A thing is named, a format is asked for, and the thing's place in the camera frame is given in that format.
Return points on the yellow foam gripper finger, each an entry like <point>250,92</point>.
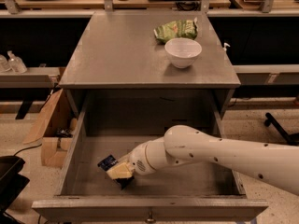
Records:
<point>121,170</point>

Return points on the dark blue rxbar wrapper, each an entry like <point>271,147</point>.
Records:
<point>108,162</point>

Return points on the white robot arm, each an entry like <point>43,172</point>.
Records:
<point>274,164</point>

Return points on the brass drawer knob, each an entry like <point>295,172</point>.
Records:
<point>150,219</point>

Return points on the open grey top drawer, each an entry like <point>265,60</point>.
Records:
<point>113,123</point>

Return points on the open cardboard box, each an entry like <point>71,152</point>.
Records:
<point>56,115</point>

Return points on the grey wooden cabinet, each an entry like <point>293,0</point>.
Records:
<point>118,50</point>

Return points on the black bin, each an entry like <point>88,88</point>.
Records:
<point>11,182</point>

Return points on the white ceramic bowl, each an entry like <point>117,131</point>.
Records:
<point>182,52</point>

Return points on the clear sanitizer bottle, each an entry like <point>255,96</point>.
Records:
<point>16,63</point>

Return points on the green chip bag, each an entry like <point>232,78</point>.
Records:
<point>176,29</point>

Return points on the clear plastic bottle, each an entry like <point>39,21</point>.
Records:
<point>4,66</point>

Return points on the white pump bottle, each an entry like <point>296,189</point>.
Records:
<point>226,46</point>

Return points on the black metal stand leg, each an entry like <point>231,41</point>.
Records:
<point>291,139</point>

